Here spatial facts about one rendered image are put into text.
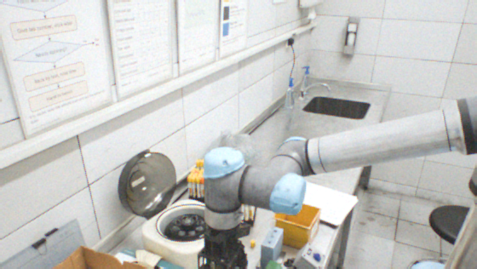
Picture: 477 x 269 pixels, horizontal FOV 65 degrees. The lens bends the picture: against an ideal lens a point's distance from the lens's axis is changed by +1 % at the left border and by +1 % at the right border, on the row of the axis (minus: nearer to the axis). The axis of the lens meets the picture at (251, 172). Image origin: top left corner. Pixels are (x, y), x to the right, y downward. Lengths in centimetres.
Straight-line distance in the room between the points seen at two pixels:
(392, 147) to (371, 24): 243
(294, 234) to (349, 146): 60
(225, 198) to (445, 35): 258
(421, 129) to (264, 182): 28
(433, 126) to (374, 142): 10
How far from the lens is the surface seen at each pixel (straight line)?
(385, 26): 309
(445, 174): 340
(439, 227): 199
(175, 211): 128
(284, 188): 65
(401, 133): 70
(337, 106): 288
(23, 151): 99
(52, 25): 104
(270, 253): 115
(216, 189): 69
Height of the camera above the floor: 171
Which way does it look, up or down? 29 degrees down
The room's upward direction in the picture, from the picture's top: 1 degrees clockwise
